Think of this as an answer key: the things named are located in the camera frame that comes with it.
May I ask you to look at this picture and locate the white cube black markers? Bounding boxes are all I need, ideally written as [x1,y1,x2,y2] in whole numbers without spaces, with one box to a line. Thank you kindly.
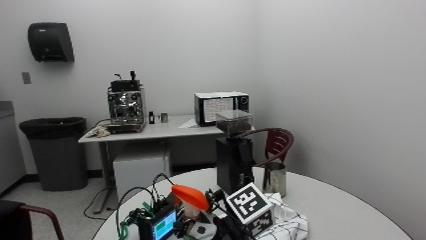
[223,181,275,236]

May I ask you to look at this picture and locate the orange capped white object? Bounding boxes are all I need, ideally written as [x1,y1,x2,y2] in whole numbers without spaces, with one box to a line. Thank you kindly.
[170,184,211,219]

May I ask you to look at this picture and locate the white cloth black grid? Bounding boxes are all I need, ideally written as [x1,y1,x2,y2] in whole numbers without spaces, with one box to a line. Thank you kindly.
[252,192,310,240]

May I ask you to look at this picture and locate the black device lit screen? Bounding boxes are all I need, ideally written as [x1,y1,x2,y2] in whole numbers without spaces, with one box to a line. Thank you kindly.
[135,199,179,240]

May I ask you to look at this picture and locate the steel milk pitcher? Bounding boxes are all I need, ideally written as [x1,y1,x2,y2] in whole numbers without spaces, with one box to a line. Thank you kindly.
[260,161,288,199]

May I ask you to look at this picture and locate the black coffee grinder clear hopper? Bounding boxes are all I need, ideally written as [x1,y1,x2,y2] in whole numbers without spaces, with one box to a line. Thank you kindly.
[214,109,256,196]

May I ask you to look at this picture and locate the white box cabinet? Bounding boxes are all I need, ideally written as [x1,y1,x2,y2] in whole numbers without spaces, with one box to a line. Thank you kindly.
[111,152,173,202]

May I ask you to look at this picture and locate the dark red chair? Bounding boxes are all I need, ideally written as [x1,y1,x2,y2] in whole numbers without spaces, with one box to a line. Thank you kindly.
[238,127,295,168]

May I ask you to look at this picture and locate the grey rectangular table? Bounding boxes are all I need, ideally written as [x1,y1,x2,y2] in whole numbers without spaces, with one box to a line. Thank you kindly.
[77,114,256,215]

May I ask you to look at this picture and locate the white paper sheet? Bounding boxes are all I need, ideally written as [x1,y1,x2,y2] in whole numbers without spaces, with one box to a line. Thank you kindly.
[177,117,199,130]

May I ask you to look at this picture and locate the black white microwave oven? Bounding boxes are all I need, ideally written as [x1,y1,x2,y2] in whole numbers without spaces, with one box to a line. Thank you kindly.
[192,91,250,128]

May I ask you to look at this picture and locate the crumpled beige cloth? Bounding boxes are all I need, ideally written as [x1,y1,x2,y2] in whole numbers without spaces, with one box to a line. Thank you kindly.
[83,125,113,139]

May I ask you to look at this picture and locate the chrome espresso machine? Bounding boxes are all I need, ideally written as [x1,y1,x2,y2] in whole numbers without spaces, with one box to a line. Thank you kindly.
[105,70,147,134]

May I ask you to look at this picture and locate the grey trash can black liner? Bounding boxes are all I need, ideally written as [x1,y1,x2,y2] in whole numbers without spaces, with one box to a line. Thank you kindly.
[18,116,89,192]

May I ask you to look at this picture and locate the dark red armchair black jacket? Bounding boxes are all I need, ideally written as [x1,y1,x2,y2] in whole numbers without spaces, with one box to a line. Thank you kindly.
[0,198,66,240]

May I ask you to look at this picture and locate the black paper towel dispenser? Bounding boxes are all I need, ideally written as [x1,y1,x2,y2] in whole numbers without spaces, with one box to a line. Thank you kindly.
[26,22,75,63]

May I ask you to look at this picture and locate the white mount black hexagon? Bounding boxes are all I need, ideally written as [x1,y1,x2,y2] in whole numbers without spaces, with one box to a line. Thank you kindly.
[187,218,219,240]

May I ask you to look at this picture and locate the green cable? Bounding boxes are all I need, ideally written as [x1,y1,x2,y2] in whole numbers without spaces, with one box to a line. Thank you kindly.
[118,201,154,240]

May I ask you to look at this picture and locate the black cable loop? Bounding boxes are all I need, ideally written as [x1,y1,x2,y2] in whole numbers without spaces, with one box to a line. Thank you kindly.
[114,172,178,240]

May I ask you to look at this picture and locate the black floor cable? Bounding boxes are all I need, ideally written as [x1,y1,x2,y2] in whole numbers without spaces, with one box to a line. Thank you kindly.
[82,186,117,221]

